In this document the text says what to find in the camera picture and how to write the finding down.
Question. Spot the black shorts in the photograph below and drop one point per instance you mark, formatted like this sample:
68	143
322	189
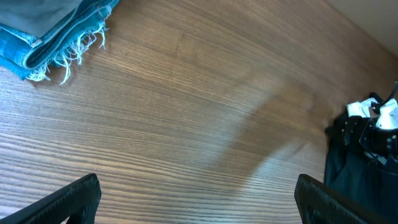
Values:
371	184

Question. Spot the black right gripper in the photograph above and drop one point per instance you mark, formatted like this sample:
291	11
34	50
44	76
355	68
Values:
368	127

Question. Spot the folded grey garment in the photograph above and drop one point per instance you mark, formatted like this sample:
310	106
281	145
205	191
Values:
34	17

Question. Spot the folded blue denim jeans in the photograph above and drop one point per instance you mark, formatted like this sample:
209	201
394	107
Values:
29	57

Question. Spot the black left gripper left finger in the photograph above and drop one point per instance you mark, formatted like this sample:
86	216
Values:
74	203

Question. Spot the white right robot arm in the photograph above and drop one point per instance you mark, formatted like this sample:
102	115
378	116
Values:
369	128

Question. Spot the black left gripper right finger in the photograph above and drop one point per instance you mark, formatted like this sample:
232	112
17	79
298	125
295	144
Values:
318	203

